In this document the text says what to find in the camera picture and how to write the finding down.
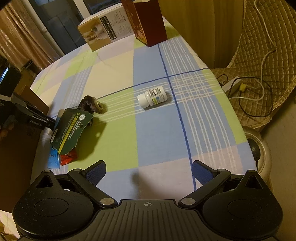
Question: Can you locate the brown cardboard storage box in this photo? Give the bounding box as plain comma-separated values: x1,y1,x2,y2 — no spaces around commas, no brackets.
1,86,41,212

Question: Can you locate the green blister card package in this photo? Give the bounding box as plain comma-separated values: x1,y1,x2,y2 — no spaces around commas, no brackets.
50,108,93,155

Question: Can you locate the white pill bottle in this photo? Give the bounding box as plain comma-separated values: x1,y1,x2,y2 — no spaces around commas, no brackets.
137,86,168,108

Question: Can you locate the white product carton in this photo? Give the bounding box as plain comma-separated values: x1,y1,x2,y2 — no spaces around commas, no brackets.
78,3,133,51

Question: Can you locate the dark red gift box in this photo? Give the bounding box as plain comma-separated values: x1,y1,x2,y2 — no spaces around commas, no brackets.
121,0,168,47

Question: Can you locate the beige curtain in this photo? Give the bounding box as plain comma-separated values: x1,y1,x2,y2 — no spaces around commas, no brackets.
1,1,60,71

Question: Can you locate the red snack packet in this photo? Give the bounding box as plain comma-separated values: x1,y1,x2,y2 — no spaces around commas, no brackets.
60,149,78,166

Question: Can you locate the white power strip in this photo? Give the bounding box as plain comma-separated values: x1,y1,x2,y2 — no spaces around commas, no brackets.
222,76,243,97

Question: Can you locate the checked tablecloth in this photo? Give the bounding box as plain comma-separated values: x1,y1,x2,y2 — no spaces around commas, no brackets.
32,22,256,200

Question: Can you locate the blue toothpaste tube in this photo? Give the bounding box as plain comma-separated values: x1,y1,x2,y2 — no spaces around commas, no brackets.
48,109,65,169

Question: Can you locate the white charger cable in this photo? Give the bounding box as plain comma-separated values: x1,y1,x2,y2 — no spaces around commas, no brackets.
227,0,277,103

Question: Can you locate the white round floor appliance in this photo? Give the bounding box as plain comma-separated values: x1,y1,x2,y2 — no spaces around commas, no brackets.
243,126,272,182

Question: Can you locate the quilted tan chair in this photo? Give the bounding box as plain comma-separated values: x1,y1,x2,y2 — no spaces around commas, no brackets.
212,1,295,130

